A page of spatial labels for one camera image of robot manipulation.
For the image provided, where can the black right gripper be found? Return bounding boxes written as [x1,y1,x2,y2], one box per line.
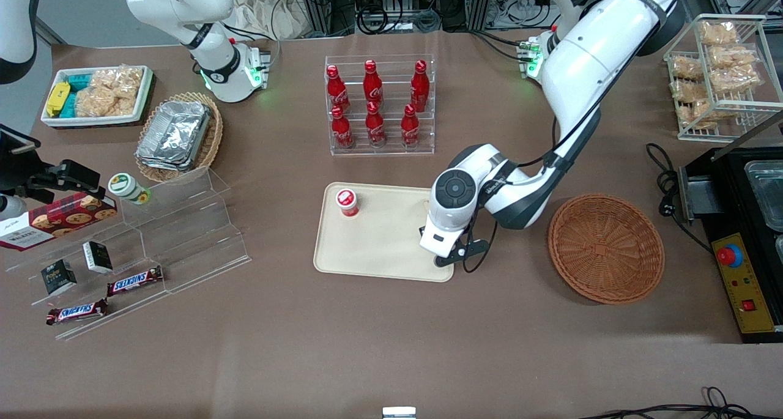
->
[0,125,102,203]

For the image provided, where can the beige plastic tray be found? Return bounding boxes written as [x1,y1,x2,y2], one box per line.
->
[313,182,458,283]

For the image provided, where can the white rectangular snack tray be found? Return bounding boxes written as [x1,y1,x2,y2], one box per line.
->
[40,65,154,129]

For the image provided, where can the round brown wicker basket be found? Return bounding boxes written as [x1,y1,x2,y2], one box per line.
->
[547,193,666,305]

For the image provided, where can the oval wicker basket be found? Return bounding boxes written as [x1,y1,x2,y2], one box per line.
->
[135,92,224,184]

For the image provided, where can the red tartan cookie box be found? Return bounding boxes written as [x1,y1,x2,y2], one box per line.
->
[0,192,118,252]

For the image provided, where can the green lid yogurt cup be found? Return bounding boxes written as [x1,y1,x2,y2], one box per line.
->
[108,173,152,206]

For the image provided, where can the small black carton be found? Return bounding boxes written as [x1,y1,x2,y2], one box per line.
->
[41,259,78,295]
[83,241,114,274]

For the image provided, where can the yellow snack packet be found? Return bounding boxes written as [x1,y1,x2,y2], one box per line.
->
[46,81,72,118]

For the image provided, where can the clear bag of rice crackers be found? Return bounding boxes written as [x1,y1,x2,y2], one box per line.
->
[91,67,145,100]
[74,86,136,118]

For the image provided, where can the clear acrylic bottle rack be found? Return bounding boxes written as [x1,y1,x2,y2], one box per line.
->
[325,54,436,157]

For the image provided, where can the Snickers chocolate bar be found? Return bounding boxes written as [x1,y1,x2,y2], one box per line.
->
[46,298,109,326]
[106,265,164,297]

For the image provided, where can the red lid yogurt cup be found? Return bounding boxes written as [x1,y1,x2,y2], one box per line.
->
[335,188,360,218]

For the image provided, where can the stack of foil containers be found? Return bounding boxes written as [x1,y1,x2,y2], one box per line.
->
[136,100,213,172]

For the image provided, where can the red cola bottle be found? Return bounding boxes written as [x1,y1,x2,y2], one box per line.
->
[326,65,351,114]
[365,102,387,147]
[363,60,384,105]
[410,60,430,113]
[401,104,421,149]
[331,106,355,149]

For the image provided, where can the clear acrylic step shelf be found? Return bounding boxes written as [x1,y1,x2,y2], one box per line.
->
[5,167,252,341]

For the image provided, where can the beige cloth bag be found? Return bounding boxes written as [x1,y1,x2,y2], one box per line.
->
[229,0,320,40]

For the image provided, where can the black machine with yellow panel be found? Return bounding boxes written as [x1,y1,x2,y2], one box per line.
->
[678,110,783,344]

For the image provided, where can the clear bag of fried snacks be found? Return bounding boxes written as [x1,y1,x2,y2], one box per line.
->
[672,56,704,81]
[672,80,710,102]
[710,64,765,94]
[678,101,718,130]
[699,21,740,46]
[710,45,759,69]

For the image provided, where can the clear plastic container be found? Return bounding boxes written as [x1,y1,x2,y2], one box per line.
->
[745,161,783,233]

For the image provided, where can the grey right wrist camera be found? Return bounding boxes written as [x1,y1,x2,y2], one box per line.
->
[0,195,29,222]

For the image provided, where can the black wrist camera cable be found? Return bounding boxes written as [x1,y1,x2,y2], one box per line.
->
[461,0,680,274]

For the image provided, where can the black power cable with plug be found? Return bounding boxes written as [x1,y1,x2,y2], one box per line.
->
[645,143,714,254]

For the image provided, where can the black coiled cable bundle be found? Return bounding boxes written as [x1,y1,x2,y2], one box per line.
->
[357,3,406,35]

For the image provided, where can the black cables on floor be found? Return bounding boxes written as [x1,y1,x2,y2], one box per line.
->
[578,387,783,419]

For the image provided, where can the white wire basket rack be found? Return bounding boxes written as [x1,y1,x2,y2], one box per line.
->
[664,14,783,143]

